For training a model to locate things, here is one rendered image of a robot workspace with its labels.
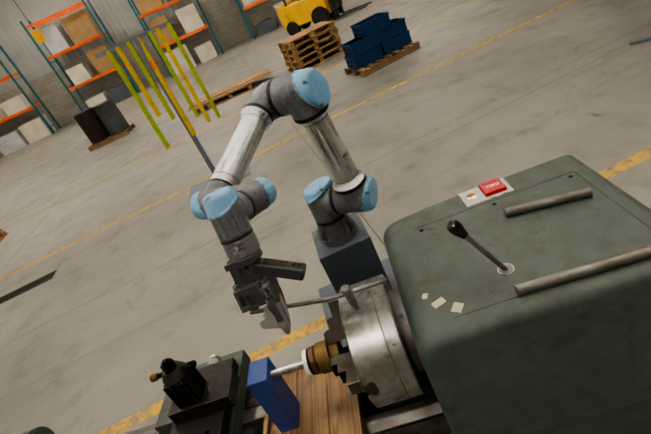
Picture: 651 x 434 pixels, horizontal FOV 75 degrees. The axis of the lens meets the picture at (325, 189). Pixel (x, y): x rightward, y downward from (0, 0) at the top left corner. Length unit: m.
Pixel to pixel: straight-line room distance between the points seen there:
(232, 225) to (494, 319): 0.57
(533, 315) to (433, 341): 0.20
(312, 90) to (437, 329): 0.69
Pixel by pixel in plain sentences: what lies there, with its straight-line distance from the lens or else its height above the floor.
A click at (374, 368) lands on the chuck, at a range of 1.09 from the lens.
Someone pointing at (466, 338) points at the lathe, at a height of 1.24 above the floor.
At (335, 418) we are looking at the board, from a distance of 1.39.
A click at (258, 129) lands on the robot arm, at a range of 1.23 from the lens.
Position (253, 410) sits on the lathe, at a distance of 1.57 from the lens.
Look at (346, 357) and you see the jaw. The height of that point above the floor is 1.10.
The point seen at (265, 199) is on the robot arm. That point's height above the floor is 1.57.
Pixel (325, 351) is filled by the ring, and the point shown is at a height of 1.12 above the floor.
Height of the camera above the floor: 1.97
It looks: 26 degrees down
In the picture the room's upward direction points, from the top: 25 degrees counter-clockwise
